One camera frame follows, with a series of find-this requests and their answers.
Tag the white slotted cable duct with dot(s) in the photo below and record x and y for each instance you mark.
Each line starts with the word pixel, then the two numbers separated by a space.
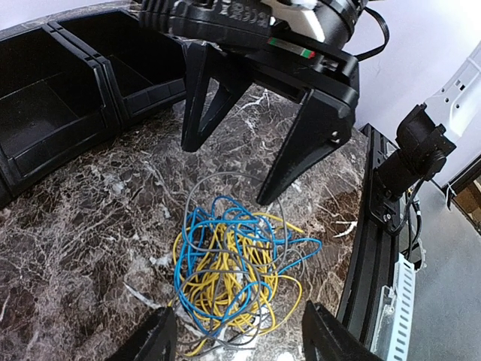
pixel 392 331

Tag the black middle storage bin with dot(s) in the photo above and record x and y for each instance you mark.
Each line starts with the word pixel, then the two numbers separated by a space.
pixel 55 105

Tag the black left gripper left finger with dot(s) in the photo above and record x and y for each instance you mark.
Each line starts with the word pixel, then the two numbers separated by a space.
pixel 155 339

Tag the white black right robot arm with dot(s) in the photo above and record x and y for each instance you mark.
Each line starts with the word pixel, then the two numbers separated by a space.
pixel 427 135

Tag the black storage bin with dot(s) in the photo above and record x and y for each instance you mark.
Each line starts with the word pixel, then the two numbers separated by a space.
pixel 55 105
pixel 145 69

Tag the black right storage bin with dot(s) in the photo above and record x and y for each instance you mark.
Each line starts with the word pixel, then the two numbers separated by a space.
pixel 145 69

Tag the black front table rail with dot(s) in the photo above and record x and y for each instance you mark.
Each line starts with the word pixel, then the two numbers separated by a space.
pixel 374 250

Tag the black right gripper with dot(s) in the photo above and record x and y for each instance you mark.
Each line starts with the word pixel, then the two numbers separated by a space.
pixel 292 48

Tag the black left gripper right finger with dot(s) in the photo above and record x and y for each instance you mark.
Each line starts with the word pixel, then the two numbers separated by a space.
pixel 325 338

